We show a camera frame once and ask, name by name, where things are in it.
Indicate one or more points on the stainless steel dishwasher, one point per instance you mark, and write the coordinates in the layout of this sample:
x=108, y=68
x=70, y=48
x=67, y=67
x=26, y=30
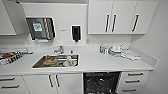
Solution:
x=100, y=83

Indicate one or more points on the small chrome sink button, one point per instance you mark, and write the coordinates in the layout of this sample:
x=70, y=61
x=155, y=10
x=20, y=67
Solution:
x=71, y=52

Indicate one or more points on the white patterned mug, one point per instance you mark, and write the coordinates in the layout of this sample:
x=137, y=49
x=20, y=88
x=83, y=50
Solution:
x=69, y=61

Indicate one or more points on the clear drinking glass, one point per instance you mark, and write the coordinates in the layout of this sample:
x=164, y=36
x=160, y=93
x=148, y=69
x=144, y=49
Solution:
x=105, y=51

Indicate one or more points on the chrome sink faucet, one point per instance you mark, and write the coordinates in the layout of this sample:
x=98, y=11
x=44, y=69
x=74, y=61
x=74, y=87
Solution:
x=59, y=50

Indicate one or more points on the stack of white plates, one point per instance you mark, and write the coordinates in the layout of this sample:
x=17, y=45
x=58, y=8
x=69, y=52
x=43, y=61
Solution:
x=115, y=50

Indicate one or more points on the orange bowl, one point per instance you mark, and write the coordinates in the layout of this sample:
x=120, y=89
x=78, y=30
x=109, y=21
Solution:
x=49, y=61

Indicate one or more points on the white sink base cabinet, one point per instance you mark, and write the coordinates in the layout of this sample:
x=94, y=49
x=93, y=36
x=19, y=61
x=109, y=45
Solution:
x=66, y=84

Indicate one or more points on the steel paper towel dispenser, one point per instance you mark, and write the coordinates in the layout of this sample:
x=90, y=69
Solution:
x=40, y=29

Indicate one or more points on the stainless steel sink basin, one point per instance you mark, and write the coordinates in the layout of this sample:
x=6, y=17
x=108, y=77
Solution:
x=38, y=65

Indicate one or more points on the white drawer stack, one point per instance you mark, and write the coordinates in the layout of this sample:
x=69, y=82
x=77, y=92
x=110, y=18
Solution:
x=133, y=81
x=11, y=90

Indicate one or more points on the dish rack with dishes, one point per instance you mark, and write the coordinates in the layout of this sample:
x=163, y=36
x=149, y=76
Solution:
x=13, y=56

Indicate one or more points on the white wall outlet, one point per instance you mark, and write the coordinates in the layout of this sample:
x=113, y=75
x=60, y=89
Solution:
x=87, y=41

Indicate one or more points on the black wall soap dispenser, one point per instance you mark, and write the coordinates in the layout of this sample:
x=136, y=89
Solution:
x=76, y=33

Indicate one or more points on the small wall label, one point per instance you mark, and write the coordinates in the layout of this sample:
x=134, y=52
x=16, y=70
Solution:
x=63, y=31

